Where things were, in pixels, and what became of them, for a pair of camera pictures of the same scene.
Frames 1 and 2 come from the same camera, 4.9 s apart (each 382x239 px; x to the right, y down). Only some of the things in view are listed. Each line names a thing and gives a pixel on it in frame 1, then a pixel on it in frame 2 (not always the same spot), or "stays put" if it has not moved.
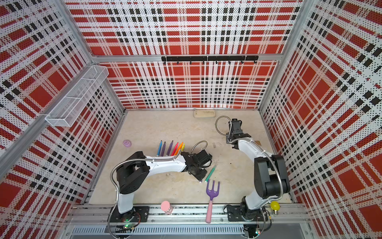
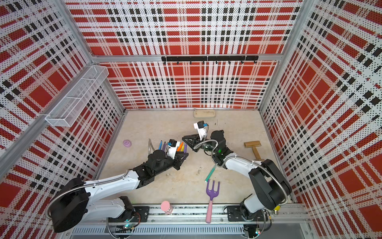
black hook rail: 216,58 stays put
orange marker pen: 178,149 stays put
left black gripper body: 199,174 -> 177,164
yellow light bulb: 275,206 stays put
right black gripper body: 228,137 -> 196,142
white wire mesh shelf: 65,112 stays put
